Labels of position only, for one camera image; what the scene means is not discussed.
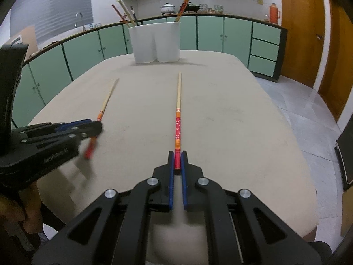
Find curved orange patterned chopstick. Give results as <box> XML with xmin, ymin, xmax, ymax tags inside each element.
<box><xmin>84</xmin><ymin>78</ymin><xmax>119</xmax><ymax>160</ymax></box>

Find orange red patterned chopstick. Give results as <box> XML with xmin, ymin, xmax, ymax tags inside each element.
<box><xmin>174</xmin><ymin>72</ymin><xmax>182</xmax><ymax>172</ymax></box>

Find red striped bamboo chopstick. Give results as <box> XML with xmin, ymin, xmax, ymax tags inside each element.
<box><xmin>111</xmin><ymin>4</ymin><xmax>130</xmax><ymax>28</ymax></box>

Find black chopstick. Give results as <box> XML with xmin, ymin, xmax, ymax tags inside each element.
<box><xmin>130</xmin><ymin>6</ymin><xmax>138</xmax><ymax>26</ymax></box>

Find left hand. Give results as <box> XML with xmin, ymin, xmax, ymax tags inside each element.
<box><xmin>1</xmin><ymin>182</ymin><xmax>43</xmax><ymax>234</ymax></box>

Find chrome faucet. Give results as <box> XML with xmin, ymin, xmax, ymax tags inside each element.
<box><xmin>75</xmin><ymin>12</ymin><xmax>86</xmax><ymax>32</ymax></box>

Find cardboard box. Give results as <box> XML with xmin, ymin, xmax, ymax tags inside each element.
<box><xmin>340</xmin><ymin>187</ymin><xmax>353</xmax><ymax>236</ymax></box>

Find white double utensil holder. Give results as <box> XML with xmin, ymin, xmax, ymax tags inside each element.
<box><xmin>129</xmin><ymin>22</ymin><xmax>181</xmax><ymax>64</ymax></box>

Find black oven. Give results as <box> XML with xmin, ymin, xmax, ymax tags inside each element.
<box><xmin>335</xmin><ymin>126</ymin><xmax>353</xmax><ymax>191</ymax></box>

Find white lidded pot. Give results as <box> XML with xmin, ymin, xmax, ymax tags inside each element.
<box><xmin>160</xmin><ymin>2</ymin><xmax>175</xmax><ymax>16</ymax></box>

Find right wooden door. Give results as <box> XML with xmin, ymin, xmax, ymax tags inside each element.
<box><xmin>318</xmin><ymin>0</ymin><xmax>352</xmax><ymax>120</ymax></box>

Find wooden door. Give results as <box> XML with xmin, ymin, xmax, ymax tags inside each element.
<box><xmin>318</xmin><ymin>0</ymin><xmax>352</xmax><ymax>120</ymax></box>
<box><xmin>281</xmin><ymin>0</ymin><xmax>325</xmax><ymax>88</ymax></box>

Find black wok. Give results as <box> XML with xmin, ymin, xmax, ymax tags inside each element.
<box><xmin>184</xmin><ymin>2</ymin><xmax>200</xmax><ymax>13</ymax></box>

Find green base cabinets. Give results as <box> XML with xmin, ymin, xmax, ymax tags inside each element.
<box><xmin>11</xmin><ymin>14</ymin><xmax>287</xmax><ymax>127</ymax></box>

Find orange thermos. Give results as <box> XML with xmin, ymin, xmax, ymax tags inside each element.
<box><xmin>269</xmin><ymin>3</ymin><xmax>281</xmax><ymax>25</ymax></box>

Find left wooden door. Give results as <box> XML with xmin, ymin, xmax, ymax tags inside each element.
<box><xmin>281</xmin><ymin>0</ymin><xmax>325</xmax><ymax>88</ymax></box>

